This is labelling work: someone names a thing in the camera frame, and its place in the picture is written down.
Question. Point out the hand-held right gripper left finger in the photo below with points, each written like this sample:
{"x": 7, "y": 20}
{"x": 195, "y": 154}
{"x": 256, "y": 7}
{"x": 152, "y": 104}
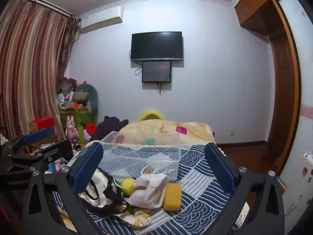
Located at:
{"x": 88, "y": 169}

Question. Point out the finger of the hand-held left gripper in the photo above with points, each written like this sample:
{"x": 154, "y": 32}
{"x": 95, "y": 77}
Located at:
{"x": 39, "y": 134}
{"x": 60, "y": 151}

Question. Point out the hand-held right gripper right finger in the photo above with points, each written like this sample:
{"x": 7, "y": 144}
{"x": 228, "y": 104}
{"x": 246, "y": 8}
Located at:
{"x": 220, "y": 170}

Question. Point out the yellow rectangular sponge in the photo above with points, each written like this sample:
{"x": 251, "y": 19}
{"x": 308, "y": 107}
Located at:
{"x": 173, "y": 197}

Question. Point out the clear plastic storage box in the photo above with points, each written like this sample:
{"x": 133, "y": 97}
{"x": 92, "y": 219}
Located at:
{"x": 146, "y": 156}

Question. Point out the white cloth pouch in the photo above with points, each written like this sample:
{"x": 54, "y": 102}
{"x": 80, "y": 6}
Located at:
{"x": 149, "y": 191}

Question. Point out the patterned small cloth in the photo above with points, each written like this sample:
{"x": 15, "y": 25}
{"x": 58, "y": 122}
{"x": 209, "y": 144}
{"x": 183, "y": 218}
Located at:
{"x": 137, "y": 219}

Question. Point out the red box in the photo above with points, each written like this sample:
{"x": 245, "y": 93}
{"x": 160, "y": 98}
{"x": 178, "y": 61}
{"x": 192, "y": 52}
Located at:
{"x": 41, "y": 123}

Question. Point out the dark bottle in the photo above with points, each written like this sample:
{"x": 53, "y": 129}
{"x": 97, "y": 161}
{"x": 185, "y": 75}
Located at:
{"x": 76, "y": 144}

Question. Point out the pink rabbit plush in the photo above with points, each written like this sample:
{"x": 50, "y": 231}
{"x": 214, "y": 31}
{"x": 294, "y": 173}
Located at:
{"x": 71, "y": 128}

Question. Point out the green cylinder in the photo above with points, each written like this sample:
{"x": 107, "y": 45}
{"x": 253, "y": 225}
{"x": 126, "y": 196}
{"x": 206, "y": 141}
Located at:
{"x": 81, "y": 134}

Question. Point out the blue wave-patterned blanket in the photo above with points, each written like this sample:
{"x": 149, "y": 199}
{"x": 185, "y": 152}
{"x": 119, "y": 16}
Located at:
{"x": 195, "y": 188}

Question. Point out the green storage box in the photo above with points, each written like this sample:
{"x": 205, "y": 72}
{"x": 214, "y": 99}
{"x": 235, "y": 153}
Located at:
{"x": 77, "y": 117}

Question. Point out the red fabric item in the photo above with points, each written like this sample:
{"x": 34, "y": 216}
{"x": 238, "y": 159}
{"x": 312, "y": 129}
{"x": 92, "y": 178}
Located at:
{"x": 91, "y": 129}

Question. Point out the dark clothing pile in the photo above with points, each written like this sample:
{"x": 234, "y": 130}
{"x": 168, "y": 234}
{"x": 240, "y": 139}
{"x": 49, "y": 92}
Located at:
{"x": 110, "y": 127}

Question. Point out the pile of toys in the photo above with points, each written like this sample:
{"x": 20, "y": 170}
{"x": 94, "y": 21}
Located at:
{"x": 67, "y": 93}

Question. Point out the grey plush pillow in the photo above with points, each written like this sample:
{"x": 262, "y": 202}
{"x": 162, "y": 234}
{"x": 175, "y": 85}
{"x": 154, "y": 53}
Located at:
{"x": 93, "y": 98}

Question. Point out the striped red-brown curtain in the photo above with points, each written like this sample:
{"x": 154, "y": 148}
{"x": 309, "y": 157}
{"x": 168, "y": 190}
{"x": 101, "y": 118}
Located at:
{"x": 31, "y": 66}

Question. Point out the beige printed quilt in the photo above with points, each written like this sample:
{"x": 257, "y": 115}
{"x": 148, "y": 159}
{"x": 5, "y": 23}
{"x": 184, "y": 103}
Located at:
{"x": 156, "y": 127}

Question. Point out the yellow round object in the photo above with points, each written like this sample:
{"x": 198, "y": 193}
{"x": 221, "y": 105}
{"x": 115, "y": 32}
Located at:
{"x": 151, "y": 115}

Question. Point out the wooden wardrobe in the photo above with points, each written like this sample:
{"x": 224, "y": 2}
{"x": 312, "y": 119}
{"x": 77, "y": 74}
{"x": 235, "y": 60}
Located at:
{"x": 283, "y": 102}

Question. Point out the white sliding door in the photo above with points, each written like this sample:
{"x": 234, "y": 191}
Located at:
{"x": 304, "y": 78}

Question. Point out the white air conditioner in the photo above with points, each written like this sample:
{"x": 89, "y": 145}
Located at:
{"x": 102, "y": 19}

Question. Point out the white wall socket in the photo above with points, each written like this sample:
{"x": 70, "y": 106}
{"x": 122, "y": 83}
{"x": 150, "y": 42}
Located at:
{"x": 231, "y": 132}

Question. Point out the small black wall monitor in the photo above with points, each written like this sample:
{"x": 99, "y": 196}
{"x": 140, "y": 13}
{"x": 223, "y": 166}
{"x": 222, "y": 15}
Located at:
{"x": 156, "y": 71}

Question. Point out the white curtain rail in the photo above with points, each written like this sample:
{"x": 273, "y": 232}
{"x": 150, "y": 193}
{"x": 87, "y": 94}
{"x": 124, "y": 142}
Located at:
{"x": 44, "y": 3}

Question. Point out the black wall television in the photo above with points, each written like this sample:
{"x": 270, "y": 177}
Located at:
{"x": 157, "y": 46}

